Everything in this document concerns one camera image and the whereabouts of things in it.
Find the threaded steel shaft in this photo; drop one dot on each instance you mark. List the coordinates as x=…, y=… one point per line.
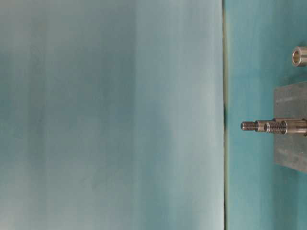
x=286, y=127
x=258, y=125

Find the grey metal base plate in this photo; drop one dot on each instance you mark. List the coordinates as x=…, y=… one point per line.
x=290, y=150

